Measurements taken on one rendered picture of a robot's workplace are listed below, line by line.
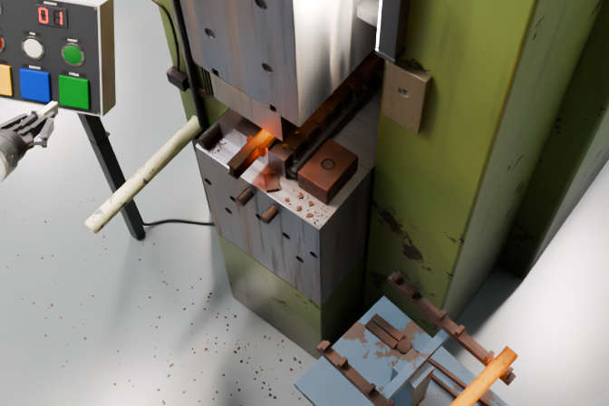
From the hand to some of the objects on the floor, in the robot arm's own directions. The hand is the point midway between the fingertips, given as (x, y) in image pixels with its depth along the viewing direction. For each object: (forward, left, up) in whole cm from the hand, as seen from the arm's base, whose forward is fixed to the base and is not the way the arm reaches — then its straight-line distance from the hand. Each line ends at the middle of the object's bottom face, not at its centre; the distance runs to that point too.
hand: (48, 113), depth 185 cm
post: (+22, +14, -107) cm, 110 cm away
